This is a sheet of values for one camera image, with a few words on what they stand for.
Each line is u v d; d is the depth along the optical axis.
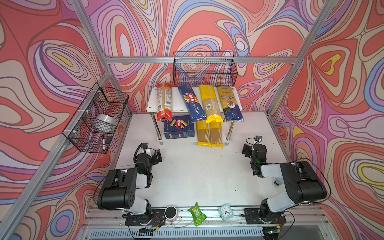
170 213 0.71
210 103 0.73
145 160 0.71
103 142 0.72
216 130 0.98
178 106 0.75
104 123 0.70
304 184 0.45
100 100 0.82
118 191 0.44
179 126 0.95
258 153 0.72
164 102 0.73
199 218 0.73
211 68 0.93
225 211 0.73
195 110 0.69
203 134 0.96
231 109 0.71
